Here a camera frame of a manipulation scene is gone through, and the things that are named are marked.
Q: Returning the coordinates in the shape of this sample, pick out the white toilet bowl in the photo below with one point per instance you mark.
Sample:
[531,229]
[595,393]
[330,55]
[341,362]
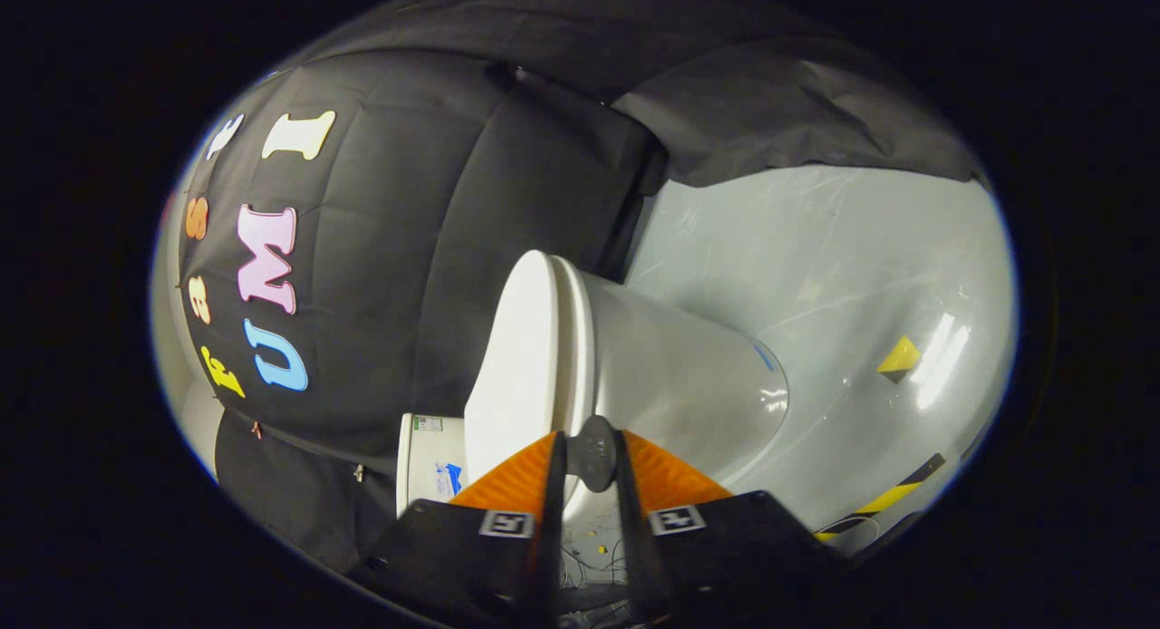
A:
[671,384]

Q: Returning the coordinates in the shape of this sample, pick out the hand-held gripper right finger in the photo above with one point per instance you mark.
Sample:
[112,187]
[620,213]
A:
[632,520]

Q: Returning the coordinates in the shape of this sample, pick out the black backdrop cloth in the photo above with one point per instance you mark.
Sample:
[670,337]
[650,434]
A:
[435,203]

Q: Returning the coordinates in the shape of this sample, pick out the white toilet lid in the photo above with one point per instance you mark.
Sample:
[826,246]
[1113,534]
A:
[517,357]

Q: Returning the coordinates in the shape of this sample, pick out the yellow black striped floor tape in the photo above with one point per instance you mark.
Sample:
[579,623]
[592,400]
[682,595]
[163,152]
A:
[888,498]

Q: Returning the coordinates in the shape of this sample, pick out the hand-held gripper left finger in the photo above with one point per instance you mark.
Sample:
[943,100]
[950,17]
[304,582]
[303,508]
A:
[555,484]

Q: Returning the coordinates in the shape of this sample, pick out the black lid pull tab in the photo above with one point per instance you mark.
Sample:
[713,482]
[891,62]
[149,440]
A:
[594,452]

